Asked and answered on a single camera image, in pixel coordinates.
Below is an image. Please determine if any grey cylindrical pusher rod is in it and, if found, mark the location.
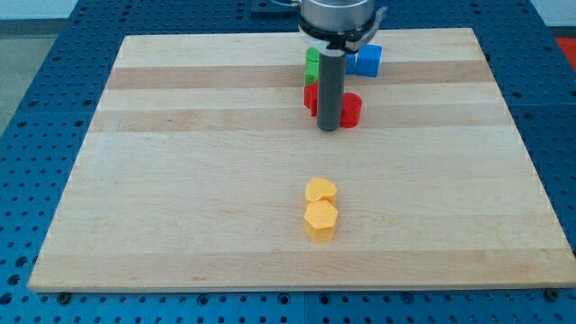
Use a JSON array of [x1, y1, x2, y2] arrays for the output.
[[317, 50, 347, 131]]

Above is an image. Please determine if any wooden board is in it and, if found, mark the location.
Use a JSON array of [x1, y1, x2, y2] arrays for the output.
[[29, 28, 575, 293]]

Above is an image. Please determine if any yellow hexagon block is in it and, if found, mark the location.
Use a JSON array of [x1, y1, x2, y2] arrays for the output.
[[303, 201, 338, 243]]

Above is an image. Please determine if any blue cube block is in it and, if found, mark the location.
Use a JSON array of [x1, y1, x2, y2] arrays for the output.
[[355, 44, 383, 77]]

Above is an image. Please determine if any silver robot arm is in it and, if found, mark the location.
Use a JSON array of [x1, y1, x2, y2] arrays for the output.
[[299, 0, 388, 131]]

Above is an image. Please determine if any red block behind rod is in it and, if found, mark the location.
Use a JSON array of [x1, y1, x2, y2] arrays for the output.
[[303, 81, 319, 117]]

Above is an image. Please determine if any red circle block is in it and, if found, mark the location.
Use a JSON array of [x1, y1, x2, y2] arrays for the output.
[[340, 93, 363, 128]]

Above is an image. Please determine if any yellow heart block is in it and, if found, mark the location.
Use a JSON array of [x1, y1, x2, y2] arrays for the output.
[[304, 177, 338, 205]]

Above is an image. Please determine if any green block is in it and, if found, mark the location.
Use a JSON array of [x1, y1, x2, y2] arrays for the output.
[[303, 47, 320, 86]]

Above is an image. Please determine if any blue block behind rod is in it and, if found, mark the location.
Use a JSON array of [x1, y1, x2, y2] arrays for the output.
[[346, 54, 356, 75]]

